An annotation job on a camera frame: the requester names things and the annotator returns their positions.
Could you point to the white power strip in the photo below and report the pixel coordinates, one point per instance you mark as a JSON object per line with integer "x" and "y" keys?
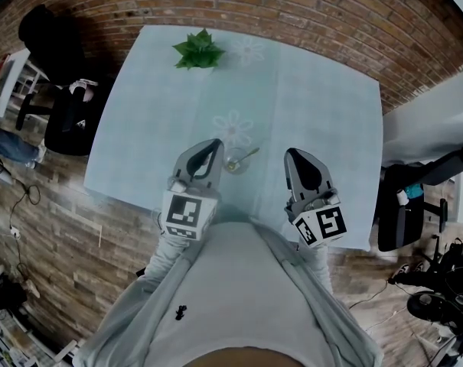
{"x": 15, "y": 231}

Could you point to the plain white desk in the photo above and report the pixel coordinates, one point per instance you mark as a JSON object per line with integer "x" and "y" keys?
{"x": 426, "y": 128}

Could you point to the person's left forearm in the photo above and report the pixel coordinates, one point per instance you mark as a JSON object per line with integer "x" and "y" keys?
{"x": 166, "y": 258}

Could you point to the clear drinking glass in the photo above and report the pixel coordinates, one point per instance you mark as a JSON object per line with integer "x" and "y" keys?
{"x": 240, "y": 170}

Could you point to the black round stool seat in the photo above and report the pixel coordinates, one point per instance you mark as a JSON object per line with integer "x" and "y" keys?
{"x": 425, "y": 304}

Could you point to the green potted plant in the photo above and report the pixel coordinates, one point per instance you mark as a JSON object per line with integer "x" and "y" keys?
{"x": 198, "y": 52}

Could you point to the small white bottle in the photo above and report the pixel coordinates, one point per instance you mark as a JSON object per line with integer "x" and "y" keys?
{"x": 402, "y": 198}

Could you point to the person's right forearm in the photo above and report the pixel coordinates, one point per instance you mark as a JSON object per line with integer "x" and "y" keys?
{"x": 318, "y": 266}

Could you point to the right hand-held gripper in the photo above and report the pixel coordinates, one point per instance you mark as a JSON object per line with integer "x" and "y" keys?
{"x": 325, "y": 224}

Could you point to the white desk with shelf frame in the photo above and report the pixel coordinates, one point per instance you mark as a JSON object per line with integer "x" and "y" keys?
{"x": 9, "y": 82}

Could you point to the person's torso in grey jacket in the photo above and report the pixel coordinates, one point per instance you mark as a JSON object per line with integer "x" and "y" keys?
{"x": 235, "y": 289}

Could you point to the pale blue flowered tablecloth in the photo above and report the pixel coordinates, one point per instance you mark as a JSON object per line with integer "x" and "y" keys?
{"x": 147, "y": 109}

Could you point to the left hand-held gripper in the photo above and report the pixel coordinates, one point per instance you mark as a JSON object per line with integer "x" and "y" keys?
{"x": 185, "y": 214}

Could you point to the teal object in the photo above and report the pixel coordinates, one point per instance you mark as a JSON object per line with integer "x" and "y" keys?
{"x": 415, "y": 190}

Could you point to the black office chair with armrests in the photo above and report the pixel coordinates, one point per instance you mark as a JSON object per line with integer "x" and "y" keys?
{"x": 395, "y": 220}

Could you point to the small gold spoon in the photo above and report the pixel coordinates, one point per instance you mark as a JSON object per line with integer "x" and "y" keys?
{"x": 246, "y": 156}

